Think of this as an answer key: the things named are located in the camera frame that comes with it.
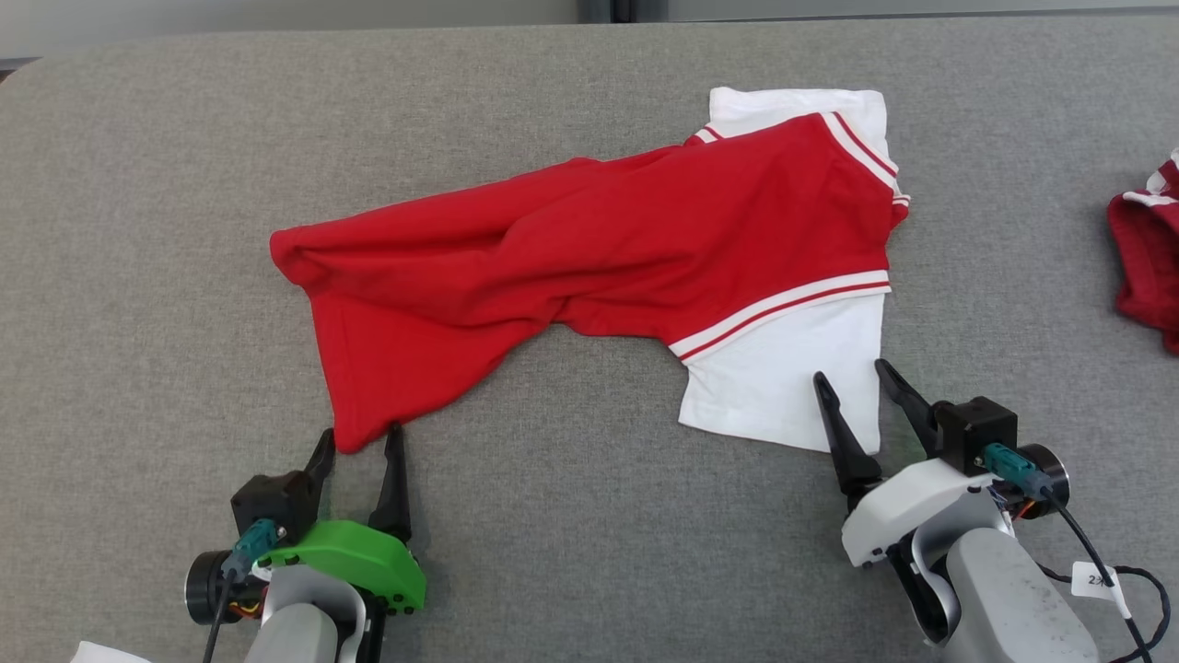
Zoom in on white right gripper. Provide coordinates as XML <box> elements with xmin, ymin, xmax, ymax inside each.
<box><xmin>813</xmin><ymin>359</ymin><xmax>996</xmax><ymax>567</ymax></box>

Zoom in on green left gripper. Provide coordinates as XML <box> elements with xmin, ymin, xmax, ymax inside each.
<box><xmin>267</xmin><ymin>424</ymin><xmax>427</xmax><ymax>611</ymax></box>

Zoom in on red white sleeved shirt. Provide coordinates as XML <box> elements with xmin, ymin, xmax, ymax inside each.
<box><xmin>269</xmin><ymin>87</ymin><xmax>911</xmax><ymax>455</ymax></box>

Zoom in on red Bulls 23 shorts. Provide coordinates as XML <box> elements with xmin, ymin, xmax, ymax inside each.
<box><xmin>1108</xmin><ymin>150</ymin><xmax>1179</xmax><ymax>356</ymax></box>

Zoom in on teal plug left camera cable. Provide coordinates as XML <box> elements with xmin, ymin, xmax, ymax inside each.
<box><xmin>199</xmin><ymin>518</ymin><xmax>282</xmax><ymax>663</ymax></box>

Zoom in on teal plug camera cable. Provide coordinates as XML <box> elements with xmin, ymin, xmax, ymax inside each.
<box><xmin>981</xmin><ymin>443</ymin><xmax>1173</xmax><ymax>663</ymax></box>
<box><xmin>199</xmin><ymin>518</ymin><xmax>282</xmax><ymax>663</ymax></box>

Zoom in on teal plug right camera cable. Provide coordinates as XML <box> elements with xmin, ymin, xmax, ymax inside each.
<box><xmin>981</xmin><ymin>443</ymin><xmax>1173</xmax><ymax>663</ymax></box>

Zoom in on white paper cable label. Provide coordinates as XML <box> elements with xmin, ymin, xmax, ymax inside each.
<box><xmin>1071</xmin><ymin>561</ymin><xmax>1131</xmax><ymax>620</ymax></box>
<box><xmin>69</xmin><ymin>641</ymin><xmax>154</xmax><ymax>663</ymax></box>

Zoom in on grey partition frame post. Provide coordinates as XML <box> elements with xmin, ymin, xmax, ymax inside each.
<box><xmin>578</xmin><ymin>0</ymin><xmax>670</xmax><ymax>24</ymax></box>

